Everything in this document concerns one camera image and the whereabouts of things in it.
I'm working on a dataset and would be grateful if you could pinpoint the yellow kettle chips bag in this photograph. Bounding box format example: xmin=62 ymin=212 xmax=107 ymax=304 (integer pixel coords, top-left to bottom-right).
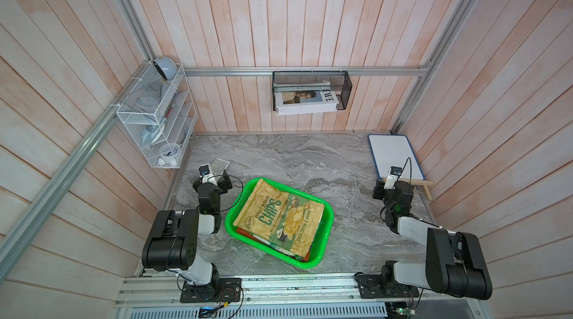
xmin=231 ymin=179 xmax=325 ymax=262

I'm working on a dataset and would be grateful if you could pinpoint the light green chips bag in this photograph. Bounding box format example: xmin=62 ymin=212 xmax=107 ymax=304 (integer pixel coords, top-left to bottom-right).
xmin=252 ymin=234 xmax=308 ymax=262

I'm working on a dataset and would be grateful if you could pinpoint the red chips bag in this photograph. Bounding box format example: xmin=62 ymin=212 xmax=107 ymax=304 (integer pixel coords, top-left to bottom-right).
xmin=237 ymin=228 xmax=289 ymax=255

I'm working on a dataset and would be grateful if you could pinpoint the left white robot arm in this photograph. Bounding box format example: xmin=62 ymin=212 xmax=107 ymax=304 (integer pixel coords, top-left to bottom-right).
xmin=141 ymin=172 xmax=232 ymax=291

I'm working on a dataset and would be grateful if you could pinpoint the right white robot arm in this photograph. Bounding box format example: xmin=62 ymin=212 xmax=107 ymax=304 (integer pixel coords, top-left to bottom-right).
xmin=373 ymin=180 xmax=493 ymax=300

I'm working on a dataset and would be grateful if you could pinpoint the green plastic basket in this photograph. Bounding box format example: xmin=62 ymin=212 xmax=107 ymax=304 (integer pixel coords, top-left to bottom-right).
xmin=225 ymin=178 xmax=334 ymax=269

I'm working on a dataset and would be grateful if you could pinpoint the small wooden easel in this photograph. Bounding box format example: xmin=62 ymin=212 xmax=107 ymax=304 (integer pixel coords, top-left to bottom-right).
xmin=382 ymin=177 xmax=435 ymax=201

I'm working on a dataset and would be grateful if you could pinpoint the white calculator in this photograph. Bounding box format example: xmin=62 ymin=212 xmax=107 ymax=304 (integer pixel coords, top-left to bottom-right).
xmin=210 ymin=158 xmax=230 ymax=176

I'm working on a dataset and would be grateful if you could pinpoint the white magazine book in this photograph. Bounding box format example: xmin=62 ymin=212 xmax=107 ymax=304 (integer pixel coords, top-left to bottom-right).
xmin=273 ymin=81 xmax=341 ymax=116

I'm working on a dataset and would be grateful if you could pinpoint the grey round speaker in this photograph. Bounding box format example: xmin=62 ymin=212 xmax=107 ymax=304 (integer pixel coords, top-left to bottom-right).
xmin=152 ymin=57 xmax=178 ymax=82

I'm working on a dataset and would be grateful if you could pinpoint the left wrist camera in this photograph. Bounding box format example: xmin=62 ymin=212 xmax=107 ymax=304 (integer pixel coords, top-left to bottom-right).
xmin=198 ymin=164 xmax=215 ymax=184

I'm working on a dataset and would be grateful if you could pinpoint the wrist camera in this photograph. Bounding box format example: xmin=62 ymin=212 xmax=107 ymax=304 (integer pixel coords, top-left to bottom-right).
xmin=198 ymin=164 xmax=215 ymax=184
xmin=384 ymin=166 xmax=403 ymax=190

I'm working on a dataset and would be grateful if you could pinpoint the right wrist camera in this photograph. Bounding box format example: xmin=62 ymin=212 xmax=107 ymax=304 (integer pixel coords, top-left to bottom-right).
xmin=384 ymin=166 xmax=403 ymax=190

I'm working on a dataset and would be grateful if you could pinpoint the small whiteboard blue frame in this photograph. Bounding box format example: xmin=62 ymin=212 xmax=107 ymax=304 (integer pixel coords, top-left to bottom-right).
xmin=368 ymin=134 xmax=425 ymax=180

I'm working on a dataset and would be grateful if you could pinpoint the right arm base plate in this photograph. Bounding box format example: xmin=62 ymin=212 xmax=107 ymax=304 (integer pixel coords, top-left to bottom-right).
xmin=354 ymin=272 xmax=419 ymax=299

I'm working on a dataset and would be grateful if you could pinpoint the white wire wall shelf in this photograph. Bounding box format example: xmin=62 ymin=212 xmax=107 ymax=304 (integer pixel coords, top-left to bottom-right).
xmin=116 ymin=62 xmax=198 ymax=169

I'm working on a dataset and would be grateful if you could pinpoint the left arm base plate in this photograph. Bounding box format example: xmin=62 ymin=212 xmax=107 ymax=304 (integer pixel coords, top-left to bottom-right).
xmin=180 ymin=277 xmax=243 ymax=303

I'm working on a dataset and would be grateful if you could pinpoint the aluminium mounting rail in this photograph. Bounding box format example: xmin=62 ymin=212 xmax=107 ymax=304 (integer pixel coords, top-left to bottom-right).
xmin=111 ymin=273 xmax=492 ymax=318

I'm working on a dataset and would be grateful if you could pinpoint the black mesh wall basket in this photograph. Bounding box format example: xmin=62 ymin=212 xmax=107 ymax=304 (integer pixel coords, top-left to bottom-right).
xmin=272 ymin=70 xmax=353 ymax=116

